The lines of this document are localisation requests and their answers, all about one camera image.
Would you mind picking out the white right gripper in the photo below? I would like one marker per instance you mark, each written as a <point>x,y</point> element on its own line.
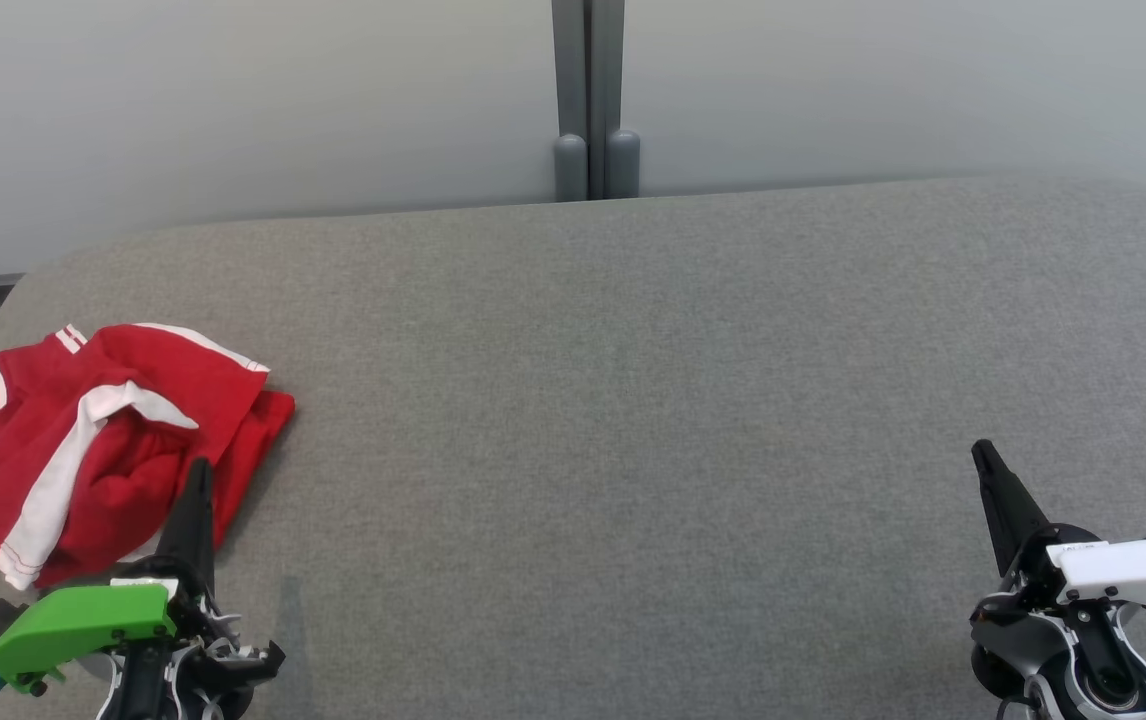
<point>1133,570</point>

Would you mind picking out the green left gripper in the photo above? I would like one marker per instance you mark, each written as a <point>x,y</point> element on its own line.
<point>73,625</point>

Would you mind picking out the red and white shirt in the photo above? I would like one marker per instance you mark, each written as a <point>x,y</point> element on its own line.
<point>188,370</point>

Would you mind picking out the grey partition post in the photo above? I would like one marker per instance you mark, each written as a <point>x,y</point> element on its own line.
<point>615,100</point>
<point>570,100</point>

